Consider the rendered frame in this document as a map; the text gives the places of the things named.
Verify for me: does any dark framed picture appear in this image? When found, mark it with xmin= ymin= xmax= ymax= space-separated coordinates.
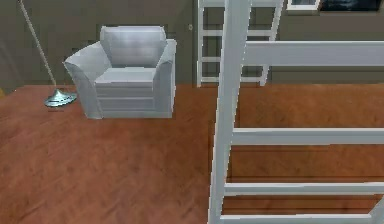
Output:
xmin=319 ymin=0 xmax=384 ymax=13

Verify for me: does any silver floor lamp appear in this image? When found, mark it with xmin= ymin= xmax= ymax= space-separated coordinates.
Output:
xmin=18 ymin=0 xmax=78 ymax=109

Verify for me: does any grey armchair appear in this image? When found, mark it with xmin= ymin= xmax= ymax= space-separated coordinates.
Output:
xmin=62 ymin=25 xmax=178 ymax=120

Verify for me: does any white ladder shelf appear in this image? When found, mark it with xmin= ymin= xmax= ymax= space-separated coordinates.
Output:
xmin=196 ymin=0 xmax=285 ymax=88

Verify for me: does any white framed picture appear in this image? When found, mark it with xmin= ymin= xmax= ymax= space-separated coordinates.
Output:
xmin=286 ymin=0 xmax=322 ymax=11

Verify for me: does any white open shelf unit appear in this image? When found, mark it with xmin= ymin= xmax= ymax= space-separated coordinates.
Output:
xmin=207 ymin=0 xmax=384 ymax=224

